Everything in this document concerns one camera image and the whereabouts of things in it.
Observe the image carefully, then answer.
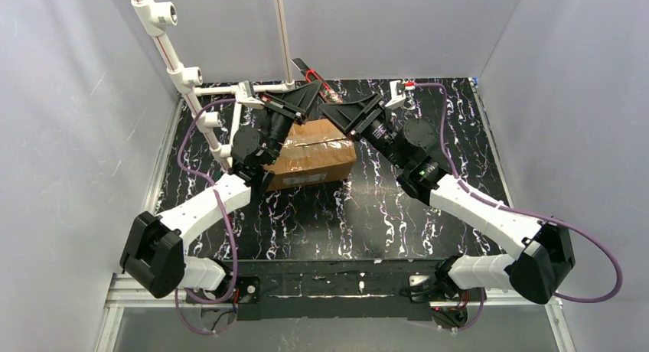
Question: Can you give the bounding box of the white pvc pipe frame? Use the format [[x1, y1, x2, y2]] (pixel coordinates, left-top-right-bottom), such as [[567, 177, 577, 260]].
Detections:
[[124, 0, 297, 171]]

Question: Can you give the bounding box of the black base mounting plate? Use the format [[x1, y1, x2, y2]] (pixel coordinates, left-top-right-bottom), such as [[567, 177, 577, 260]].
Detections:
[[185, 257, 508, 322]]

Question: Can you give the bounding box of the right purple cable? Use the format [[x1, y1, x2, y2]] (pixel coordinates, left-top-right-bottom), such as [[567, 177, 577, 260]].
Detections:
[[413, 82, 624, 304]]

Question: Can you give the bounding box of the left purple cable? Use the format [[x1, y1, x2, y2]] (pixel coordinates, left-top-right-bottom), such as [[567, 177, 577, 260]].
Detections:
[[174, 96, 240, 337]]

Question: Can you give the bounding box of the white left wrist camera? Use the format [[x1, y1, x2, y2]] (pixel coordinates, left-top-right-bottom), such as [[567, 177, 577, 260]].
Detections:
[[235, 80, 264, 109]]

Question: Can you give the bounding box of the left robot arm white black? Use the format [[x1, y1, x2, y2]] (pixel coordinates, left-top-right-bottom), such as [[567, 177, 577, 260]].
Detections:
[[119, 80, 323, 304]]

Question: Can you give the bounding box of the brown cardboard express box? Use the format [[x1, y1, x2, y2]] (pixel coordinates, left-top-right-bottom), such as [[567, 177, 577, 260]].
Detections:
[[267, 119, 357, 191]]

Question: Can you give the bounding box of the red black utility knife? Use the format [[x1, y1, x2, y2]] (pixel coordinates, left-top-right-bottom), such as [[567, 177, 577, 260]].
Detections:
[[291, 57, 346, 106]]

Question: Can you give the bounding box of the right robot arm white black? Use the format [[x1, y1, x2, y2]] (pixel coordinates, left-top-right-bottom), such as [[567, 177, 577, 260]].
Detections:
[[318, 93, 575, 305]]

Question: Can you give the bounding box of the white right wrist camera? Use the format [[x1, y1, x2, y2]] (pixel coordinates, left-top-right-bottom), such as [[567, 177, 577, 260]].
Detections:
[[385, 80, 416, 110]]

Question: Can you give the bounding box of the purple cable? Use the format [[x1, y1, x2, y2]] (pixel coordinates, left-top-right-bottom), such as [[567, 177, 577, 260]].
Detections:
[[174, 96, 240, 337], [413, 82, 624, 304]]

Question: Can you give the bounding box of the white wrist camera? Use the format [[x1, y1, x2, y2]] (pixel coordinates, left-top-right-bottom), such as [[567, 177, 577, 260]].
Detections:
[[235, 80, 264, 109], [385, 80, 416, 110]]

